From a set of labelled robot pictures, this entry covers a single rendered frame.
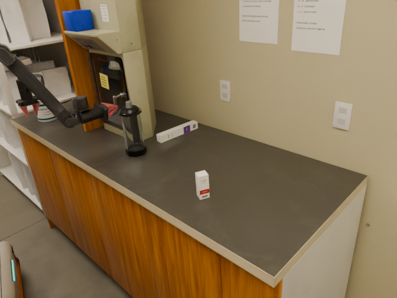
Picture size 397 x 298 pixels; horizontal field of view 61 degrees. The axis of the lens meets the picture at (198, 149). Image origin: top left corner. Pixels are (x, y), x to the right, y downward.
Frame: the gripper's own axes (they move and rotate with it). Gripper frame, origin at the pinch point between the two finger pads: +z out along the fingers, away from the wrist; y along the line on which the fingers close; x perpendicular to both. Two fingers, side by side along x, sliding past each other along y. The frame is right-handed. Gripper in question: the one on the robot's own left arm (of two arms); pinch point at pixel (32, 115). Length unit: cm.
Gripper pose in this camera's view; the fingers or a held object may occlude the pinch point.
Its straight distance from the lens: 203.3
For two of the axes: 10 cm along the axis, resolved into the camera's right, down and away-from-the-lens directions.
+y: 6.9, -3.6, 6.3
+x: -7.2, -2.8, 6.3
